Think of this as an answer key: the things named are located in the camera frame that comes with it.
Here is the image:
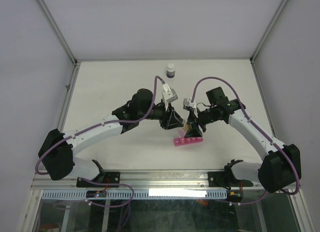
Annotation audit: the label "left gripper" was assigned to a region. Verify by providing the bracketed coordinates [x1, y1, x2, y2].
[139, 101, 184, 130]

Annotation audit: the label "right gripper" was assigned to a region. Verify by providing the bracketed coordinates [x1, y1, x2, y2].
[183, 106, 218, 138]

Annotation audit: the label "clear bottle yellow pills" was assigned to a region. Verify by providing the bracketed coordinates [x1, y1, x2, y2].
[182, 121, 191, 132]

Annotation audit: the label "pink weekly pill organizer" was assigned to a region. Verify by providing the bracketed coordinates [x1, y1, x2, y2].
[173, 129, 204, 147]

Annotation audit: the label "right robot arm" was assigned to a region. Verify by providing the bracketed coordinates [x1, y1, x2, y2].
[183, 87, 302, 193]

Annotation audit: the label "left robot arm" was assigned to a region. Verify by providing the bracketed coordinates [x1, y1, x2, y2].
[38, 88, 183, 187]

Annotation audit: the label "white cap dark bottle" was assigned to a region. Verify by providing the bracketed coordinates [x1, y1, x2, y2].
[166, 63, 176, 78]

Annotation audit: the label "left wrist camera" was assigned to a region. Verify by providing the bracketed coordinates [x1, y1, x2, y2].
[161, 83, 178, 105]

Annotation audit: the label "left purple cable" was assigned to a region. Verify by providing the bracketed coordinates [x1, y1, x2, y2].
[34, 75, 166, 176]

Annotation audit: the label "purple cable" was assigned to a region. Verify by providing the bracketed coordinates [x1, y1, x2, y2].
[191, 76, 301, 195]
[34, 75, 166, 176]

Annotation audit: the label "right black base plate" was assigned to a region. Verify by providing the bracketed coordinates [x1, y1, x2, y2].
[207, 171, 231, 190]

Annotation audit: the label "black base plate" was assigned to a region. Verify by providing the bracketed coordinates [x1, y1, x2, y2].
[207, 171, 231, 190]
[76, 171, 121, 188]

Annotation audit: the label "aluminium mounting rail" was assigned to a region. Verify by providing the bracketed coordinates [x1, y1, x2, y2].
[32, 168, 271, 193]

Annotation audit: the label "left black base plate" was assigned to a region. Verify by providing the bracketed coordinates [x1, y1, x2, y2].
[76, 171, 121, 188]

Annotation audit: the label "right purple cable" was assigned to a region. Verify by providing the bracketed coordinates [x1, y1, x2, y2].
[191, 76, 301, 195]

